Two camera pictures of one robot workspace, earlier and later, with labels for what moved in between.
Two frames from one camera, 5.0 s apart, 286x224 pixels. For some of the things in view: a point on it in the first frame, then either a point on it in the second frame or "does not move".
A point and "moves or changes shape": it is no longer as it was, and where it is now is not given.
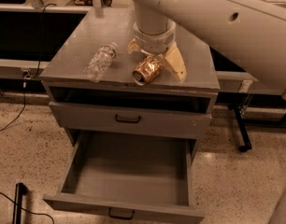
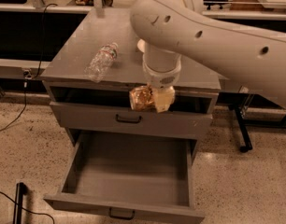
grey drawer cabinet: x=91 y=90 does not move
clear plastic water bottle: x=98 y=64 does not move
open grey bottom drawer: x=132 y=176 does not move
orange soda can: x=148 y=69 moves or changes shape
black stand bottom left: x=21 y=190 does not move
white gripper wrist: x=154 y=42 -> x=161 y=77
